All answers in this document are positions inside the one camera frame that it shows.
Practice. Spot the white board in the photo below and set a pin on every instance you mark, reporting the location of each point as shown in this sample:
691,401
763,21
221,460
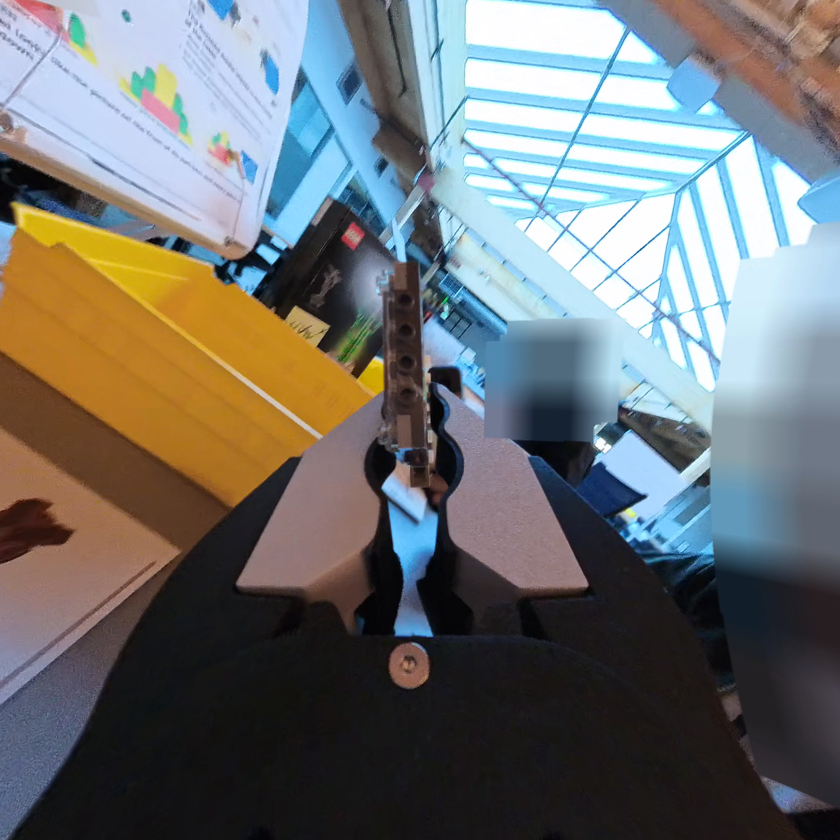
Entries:
640,463

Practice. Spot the grey desk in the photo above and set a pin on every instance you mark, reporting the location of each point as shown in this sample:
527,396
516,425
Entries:
98,459

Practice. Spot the skylight window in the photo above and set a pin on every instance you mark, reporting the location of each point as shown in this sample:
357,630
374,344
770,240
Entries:
623,164

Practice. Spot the colourful instruction sheet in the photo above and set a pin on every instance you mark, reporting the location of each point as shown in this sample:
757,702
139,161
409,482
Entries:
164,85

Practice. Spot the open instruction booklet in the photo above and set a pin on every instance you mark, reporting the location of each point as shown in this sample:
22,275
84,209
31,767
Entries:
65,577

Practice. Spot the dark blue fabric chair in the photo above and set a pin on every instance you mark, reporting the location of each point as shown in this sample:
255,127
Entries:
607,489

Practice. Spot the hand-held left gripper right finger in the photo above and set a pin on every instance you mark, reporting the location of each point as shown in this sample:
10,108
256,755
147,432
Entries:
512,525

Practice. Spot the black panel with green print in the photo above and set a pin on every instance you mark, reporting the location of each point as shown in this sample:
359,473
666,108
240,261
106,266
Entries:
328,282

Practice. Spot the grey studded toy brick plate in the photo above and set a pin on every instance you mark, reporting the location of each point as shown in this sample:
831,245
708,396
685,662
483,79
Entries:
403,367

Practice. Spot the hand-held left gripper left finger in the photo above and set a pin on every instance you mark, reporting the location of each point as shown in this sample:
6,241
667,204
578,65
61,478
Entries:
315,525

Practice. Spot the large yellow plastic bin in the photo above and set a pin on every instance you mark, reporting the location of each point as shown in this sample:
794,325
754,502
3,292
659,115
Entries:
164,367

